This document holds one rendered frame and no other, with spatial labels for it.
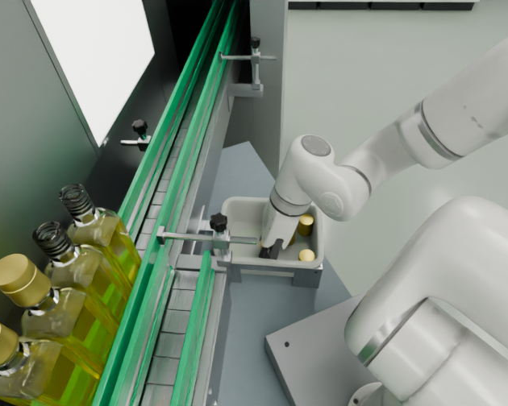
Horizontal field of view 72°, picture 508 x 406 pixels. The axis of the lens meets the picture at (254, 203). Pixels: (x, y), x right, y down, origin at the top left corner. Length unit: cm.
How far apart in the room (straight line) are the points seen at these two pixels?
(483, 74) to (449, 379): 29
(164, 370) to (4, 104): 43
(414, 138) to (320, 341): 38
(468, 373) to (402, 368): 5
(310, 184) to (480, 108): 24
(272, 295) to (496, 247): 52
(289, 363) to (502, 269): 42
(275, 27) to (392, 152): 78
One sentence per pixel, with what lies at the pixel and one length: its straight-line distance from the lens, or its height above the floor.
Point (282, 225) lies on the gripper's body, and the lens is 63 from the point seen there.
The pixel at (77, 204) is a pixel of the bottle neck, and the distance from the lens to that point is 46.
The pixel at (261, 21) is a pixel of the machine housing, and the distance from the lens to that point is 127.
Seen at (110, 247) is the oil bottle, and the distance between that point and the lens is 50.
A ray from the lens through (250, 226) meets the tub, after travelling 84.
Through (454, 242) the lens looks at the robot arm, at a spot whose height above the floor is 120.
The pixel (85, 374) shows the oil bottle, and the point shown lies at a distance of 50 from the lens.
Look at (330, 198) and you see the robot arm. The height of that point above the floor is 105.
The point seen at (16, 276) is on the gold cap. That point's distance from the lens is 39.
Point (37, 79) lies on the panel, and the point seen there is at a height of 118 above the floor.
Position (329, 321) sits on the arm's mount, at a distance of 68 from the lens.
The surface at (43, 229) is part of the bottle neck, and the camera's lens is 45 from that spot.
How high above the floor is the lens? 144
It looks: 49 degrees down
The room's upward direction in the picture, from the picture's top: 2 degrees counter-clockwise
